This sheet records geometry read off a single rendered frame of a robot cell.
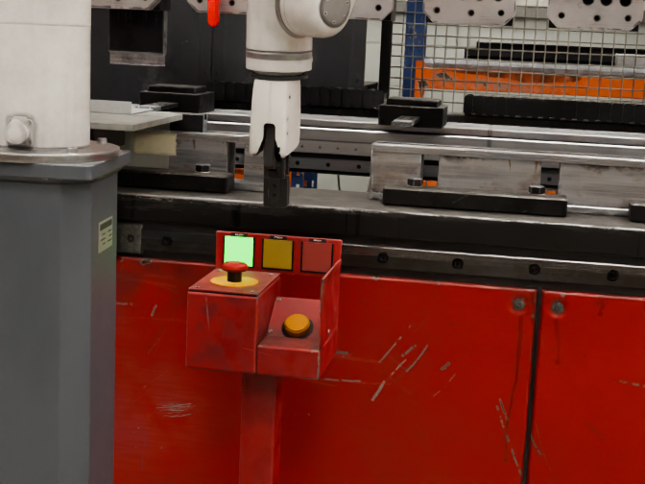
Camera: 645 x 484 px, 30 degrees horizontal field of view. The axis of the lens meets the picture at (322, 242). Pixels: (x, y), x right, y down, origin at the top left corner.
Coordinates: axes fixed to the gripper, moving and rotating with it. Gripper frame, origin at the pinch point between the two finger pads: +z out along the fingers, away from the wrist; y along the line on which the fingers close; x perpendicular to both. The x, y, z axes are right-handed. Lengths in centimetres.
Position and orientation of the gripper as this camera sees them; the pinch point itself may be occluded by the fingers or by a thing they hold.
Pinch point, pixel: (276, 191)
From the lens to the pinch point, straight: 158.0
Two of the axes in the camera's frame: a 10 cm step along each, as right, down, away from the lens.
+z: -0.3, 9.7, 2.6
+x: 9.8, 0.7, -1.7
